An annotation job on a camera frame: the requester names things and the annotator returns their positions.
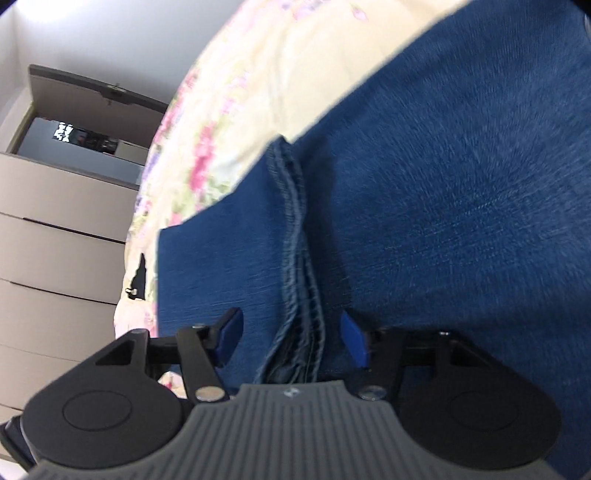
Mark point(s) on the dark brown bedroom door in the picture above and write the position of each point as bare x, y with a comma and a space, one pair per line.
93, 105

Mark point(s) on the blue denim jeans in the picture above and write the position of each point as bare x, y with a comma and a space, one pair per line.
530, 144

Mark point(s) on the beige wardrobe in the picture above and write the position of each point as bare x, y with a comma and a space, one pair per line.
62, 248

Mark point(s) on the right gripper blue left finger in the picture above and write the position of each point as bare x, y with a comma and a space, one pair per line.
226, 334

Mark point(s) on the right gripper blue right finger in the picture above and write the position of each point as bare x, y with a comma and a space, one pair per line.
356, 333

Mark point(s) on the small black pouch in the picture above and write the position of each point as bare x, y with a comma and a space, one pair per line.
136, 288

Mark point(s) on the floral yellow bed quilt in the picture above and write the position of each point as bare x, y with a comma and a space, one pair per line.
258, 101

